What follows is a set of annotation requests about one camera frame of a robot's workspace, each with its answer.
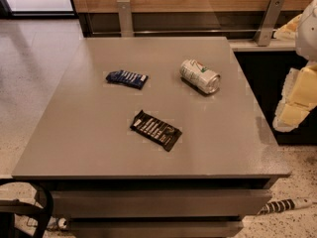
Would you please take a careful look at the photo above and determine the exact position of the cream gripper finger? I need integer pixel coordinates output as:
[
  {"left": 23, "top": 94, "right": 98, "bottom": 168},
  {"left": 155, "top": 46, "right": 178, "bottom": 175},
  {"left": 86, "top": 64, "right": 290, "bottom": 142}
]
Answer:
[
  {"left": 287, "top": 64, "right": 317, "bottom": 108},
  {"left": 272, "top": 100, "right": 310, "bottom": 132}
]

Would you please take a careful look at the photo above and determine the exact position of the white 7up can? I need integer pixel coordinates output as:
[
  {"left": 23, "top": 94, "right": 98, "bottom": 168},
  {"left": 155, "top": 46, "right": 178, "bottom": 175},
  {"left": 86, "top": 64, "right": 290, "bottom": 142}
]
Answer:
[{"left": 179, "top": 59, "right": 220, "bottom": 94}]

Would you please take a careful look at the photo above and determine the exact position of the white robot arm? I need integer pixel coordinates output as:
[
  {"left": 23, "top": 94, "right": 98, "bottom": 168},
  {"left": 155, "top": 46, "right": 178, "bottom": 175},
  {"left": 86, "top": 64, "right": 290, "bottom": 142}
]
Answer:
[{"left": 272, "top": 0, "right": 317, "bottom": 132}]

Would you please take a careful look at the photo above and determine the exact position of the upper grey drawer front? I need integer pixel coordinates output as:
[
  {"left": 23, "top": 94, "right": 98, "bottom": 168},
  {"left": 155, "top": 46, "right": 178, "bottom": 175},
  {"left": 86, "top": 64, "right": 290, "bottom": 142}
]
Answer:
[{"left": 53, "top": 189, "right": 270, "bottom": 218}]

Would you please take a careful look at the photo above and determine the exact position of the grey drawer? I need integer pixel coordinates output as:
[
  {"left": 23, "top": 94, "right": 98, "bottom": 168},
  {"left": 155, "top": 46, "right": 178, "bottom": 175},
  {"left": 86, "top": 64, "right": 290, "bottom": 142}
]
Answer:
[
  {"left": 53, "top": 189, "right": 270, "bottom": 218},
  {"left": 70, "top": 221, "right": 243, "bottom": 238}
]

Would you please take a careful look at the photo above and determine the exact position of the black snack bar wrapper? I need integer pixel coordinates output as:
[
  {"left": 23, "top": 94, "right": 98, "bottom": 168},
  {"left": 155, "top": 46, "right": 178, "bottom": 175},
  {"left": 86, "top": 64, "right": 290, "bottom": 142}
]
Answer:
[{"left": 130, "top": 110, "right": 182, "bottom": 152}]

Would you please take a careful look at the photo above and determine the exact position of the blue snack packet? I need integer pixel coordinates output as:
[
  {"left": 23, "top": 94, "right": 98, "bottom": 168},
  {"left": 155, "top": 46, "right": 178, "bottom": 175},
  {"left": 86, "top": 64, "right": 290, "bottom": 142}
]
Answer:
[{"left": 106, "top": 70, "right": 149, "bottom": 89}]

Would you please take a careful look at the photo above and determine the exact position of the lower grey drawer front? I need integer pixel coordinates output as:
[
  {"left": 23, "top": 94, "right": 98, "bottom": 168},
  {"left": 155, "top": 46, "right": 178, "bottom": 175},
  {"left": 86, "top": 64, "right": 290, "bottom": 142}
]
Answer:
[{"left": 70, "top": 221, "right": 243, "bottom": 238}]

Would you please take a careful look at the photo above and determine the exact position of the white floor plug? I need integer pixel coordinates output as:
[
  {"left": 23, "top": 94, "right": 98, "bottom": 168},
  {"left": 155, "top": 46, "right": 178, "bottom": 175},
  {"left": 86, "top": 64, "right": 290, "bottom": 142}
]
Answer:
[{"left": 57, "top": 218, "right": 67, "bottom": 230}]

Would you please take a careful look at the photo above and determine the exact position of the black chair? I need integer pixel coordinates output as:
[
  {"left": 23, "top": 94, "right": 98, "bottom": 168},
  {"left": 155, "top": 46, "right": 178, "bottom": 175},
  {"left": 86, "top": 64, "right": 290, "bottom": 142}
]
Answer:
[{"left": 0, "top": 182, "right": 53, "bottom": 238}]

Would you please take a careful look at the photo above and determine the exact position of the right metal bracket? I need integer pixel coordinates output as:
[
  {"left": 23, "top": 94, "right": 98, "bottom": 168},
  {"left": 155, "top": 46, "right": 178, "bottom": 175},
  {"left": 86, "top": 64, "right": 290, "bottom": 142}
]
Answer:
[{"left": 254, "top": 0, "right": 285, "bottom": 47}]

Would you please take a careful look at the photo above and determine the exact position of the metal bracket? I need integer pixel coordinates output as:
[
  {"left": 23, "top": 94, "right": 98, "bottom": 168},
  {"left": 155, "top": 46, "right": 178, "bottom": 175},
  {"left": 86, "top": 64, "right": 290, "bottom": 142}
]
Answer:
[
  {"left": 254, "top": 0, "right": 285, "bottom": 47},
  {"left": 117, "top": 0, "right": 134, "bottom": 38}
]

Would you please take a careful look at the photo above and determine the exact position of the black white striped hose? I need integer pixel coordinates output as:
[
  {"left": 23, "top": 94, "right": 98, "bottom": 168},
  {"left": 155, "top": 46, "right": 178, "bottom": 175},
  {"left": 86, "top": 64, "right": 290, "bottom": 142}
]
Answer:
[{"left": 257, "top": 197, "right": 314, "bottom": 216}]

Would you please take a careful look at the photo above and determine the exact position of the left metal bracket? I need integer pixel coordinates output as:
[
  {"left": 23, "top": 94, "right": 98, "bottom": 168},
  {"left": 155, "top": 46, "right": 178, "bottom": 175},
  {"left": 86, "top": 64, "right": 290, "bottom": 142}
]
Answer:
[{"left": 117, "top": 0, "right": 134, "bottom": 38}]

